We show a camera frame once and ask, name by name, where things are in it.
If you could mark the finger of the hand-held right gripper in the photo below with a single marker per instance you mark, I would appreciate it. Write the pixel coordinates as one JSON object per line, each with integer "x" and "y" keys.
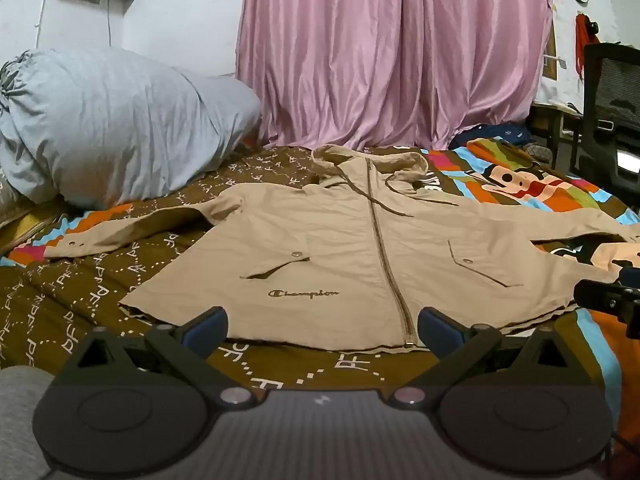
{"x": 605, "y": 296}

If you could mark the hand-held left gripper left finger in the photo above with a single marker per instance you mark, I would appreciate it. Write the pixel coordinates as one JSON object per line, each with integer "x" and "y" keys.
{"x": 206, "y": 326}

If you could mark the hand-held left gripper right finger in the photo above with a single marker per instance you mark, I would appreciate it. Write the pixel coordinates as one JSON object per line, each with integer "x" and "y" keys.
{"x": 434, "y": 327}

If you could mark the beige hooded zip jacket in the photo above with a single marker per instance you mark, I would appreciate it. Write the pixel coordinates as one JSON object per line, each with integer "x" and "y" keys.
{"x": 340, "y": 250}

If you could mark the brown colourful printed blanket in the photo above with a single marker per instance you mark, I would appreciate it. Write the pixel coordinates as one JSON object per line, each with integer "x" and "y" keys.
{"x": 100, "y": 290}

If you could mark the grey bag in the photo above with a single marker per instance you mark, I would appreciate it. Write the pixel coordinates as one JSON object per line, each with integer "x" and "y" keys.
{"x": 537, "y": 154}

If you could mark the wooden desk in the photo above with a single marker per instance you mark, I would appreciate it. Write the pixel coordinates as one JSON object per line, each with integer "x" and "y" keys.
{"x": 550, "y": 110}

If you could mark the dark blue backpack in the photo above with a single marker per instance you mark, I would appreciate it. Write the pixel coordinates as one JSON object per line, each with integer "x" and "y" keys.
{"x": 500, "y": 131}

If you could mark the person's grey clothing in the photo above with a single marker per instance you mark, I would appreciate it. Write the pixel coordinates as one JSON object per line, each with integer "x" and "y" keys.
{"x": 20, "y": 410}

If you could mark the black mesh office chair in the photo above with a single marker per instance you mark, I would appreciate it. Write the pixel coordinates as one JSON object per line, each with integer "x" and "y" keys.
{"x": 612, "y": 90}

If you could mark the grey bundled duvet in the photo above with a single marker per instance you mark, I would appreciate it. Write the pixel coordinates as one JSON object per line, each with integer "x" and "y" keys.
{"x": 110, "y": 125}

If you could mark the red hanging item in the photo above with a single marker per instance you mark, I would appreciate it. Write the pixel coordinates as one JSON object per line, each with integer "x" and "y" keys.
{"x": 581, "y": 45}

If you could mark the pink curtain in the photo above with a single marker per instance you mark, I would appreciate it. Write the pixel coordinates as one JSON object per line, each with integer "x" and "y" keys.
{"x": 375, "y": 60}

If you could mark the wooden picture frame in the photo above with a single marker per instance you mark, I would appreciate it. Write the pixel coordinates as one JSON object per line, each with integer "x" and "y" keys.
{"x": 551, "y": 50}

